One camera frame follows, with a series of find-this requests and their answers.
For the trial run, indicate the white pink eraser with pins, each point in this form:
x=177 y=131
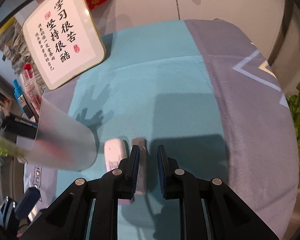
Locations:
x=141 y=186

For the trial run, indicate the tall paper stack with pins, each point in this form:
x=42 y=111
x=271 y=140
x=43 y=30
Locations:
x=14 y=48

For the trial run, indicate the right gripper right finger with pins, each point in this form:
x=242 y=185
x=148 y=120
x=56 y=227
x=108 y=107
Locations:
x=208 y=209

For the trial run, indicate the translucent plastic pen cup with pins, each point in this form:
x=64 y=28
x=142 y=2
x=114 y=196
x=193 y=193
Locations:
x=61 y=142

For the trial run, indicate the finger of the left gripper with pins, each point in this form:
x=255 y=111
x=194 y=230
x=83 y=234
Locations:
x=30 y=199

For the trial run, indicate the blue pen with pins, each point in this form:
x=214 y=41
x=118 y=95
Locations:
x=22 y=101

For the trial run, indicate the framed calligraphy sign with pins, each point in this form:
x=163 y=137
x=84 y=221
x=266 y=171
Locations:
x=63 y=41

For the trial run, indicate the black pen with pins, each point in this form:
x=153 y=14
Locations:
x=19 y=126

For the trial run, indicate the red capped pen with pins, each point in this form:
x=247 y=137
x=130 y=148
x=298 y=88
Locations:
x=31 y=87

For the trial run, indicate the green white pen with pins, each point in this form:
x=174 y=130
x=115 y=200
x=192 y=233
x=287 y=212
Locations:
x=8 y=148

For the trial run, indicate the white purple correction tape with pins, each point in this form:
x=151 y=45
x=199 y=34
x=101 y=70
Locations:
x=115 y=156

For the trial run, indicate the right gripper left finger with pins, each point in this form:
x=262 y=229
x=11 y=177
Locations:
x=88 y=209

